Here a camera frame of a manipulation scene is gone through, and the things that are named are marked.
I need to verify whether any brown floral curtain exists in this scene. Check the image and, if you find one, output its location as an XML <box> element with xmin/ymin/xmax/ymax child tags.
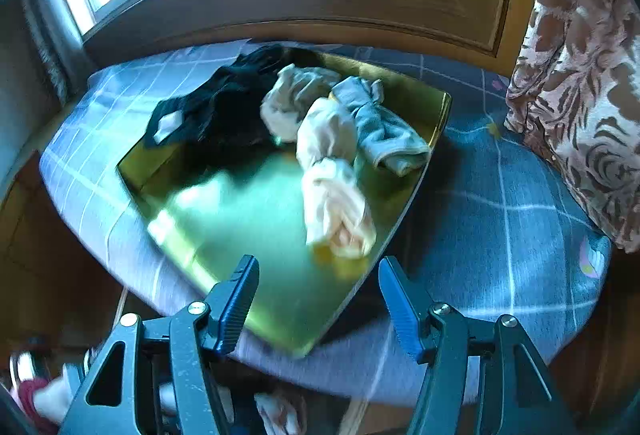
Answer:
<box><xmin>504</xmin><ymin>0</ymin><xmax>639</xmax><ymax>253</ymax></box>

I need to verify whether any black socks pile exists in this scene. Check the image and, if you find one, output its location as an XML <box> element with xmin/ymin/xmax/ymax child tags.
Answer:
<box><xmin>143</xmin><ymin>44</ymin><xmax>321</xmax><ymax>149</ymax></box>

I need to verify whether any dark red gold tray box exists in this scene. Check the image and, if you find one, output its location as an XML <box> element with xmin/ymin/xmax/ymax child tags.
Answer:
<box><xmin>117</xmin><ymin>51</ymin><xmax>451</xmax><ymax>357</ymax></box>

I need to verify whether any pink white sock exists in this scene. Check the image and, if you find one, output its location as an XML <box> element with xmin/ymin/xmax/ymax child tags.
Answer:
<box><xmin>254</xmin><ymin>392</ymin><xmax>307</xmax><ymax>435</ymax></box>

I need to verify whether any blue plaid seat cushion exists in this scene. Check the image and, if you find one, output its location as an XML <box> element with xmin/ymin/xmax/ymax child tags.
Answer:
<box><xmin>40</xmin><ymin>40</ymin><xmax>612</xmax><ymax>406</ymax></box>

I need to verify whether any red jacket sleeve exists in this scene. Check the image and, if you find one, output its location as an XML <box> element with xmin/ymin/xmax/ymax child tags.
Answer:
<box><xmin>11</xmin><ymin>377</ymin><xmax>58</xmax><ymax>435</ymax></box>

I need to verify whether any cream yellow sock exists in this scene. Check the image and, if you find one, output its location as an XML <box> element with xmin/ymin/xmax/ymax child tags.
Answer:
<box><xmin>296</xmin><ymin>97</ymin><xmax>376</xmax><ymax>259</ymax></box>

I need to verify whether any left hand of person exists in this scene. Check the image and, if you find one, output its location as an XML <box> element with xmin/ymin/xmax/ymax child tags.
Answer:
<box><xmin>32</xmin><ymin>375</ymin><xmax>74</xmax><ymax>426</ymax></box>

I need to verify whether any beige grey sock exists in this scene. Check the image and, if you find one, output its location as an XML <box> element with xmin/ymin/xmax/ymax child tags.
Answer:
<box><xmin>260</xmin><ymin>64</ymin><xmax>342</xmax><ymax>143</ymax></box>

